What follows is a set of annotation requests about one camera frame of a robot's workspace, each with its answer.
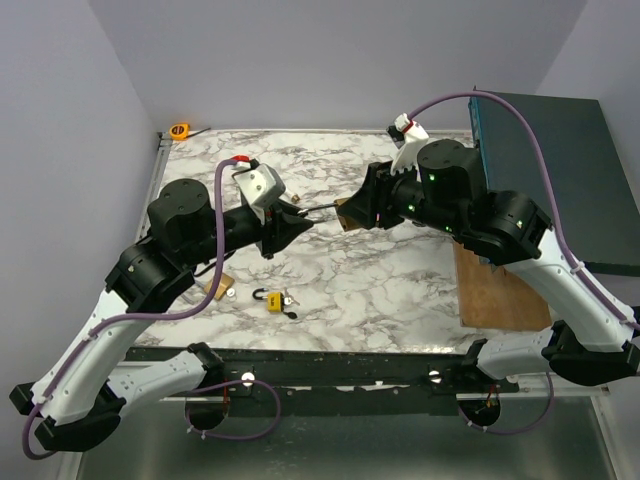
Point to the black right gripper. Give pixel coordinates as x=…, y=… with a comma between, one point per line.
x=372, y=199

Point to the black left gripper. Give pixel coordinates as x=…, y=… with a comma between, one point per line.
x=282, y=225

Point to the yellow black padlock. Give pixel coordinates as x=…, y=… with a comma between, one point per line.
x=273, y=301

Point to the long-shackle brass padlock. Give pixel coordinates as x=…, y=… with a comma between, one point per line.
x=335, y=207

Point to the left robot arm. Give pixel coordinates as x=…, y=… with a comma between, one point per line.
x=79, y=401

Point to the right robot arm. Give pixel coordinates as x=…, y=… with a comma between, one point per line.
x=590, y=344

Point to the white plastic tap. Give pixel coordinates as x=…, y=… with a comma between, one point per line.
x=294, y=199

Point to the keys of yellow padlock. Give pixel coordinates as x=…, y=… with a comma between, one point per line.
x=288, y=298

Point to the small brass padlock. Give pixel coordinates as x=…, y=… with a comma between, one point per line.
x=201, y=288

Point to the orange tape measure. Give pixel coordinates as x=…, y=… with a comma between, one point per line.
x=183, y=131

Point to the wooden board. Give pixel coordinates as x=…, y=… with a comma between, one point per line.
x=496, y=299

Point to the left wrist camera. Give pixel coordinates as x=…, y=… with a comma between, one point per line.
x=260, y=187

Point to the black front rail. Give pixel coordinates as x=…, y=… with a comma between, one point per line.
x=330, y=384

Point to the blue network switch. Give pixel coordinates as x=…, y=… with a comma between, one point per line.
x=561, y=154

